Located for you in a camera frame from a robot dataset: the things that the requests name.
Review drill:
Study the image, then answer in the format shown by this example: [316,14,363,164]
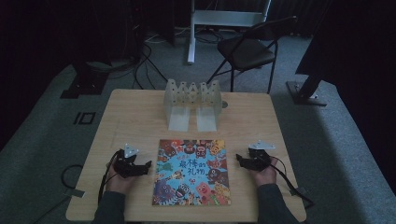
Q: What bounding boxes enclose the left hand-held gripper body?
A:
[113,143,148,179]

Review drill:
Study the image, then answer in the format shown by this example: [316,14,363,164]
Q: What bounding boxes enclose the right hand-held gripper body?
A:
[247,140,276,173]

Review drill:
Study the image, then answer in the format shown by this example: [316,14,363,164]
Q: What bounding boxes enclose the colourful picture book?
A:
[151,138,233,207]

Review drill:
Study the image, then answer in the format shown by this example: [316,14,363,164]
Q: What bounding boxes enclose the clear acrylic book rack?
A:
[163,78,224,133]

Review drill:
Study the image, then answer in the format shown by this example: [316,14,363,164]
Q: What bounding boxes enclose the person's left hand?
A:
[105,161,138,196]

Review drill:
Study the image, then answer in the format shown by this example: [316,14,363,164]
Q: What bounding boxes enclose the person's right hand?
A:
[248,157,279,188]

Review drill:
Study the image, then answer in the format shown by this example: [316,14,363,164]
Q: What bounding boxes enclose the grey tape strip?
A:
[64,188,86,199]

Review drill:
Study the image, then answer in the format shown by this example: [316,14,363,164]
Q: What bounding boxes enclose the black folding chair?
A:
[206,15,299,94]

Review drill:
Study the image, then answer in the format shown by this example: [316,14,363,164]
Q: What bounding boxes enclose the dark curtain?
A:
[294,0,396,195]

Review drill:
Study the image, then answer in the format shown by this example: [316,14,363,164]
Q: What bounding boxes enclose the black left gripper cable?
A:
[97,148,125,205]

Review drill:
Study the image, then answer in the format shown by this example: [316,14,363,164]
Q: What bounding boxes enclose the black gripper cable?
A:
[270,156,316,209]
[97,148,125,205]

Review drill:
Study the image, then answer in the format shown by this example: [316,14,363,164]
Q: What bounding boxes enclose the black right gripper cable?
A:
[270,156,316,209]

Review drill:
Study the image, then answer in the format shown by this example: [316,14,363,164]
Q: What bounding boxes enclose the black floor cable loop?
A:
[60,163,84,191]

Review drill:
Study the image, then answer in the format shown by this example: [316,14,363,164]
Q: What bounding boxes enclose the black stand with slanted post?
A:
[286,69,329,107]

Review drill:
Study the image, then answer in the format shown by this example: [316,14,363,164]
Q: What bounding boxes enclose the black stand base plate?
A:
[60,60,110,100]

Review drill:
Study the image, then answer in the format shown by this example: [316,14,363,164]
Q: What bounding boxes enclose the bundle of black floor cables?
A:
[87,29,171,91]

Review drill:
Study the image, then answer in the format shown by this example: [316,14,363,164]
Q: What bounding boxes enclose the white metal stand frame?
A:
[186,0,273,65]

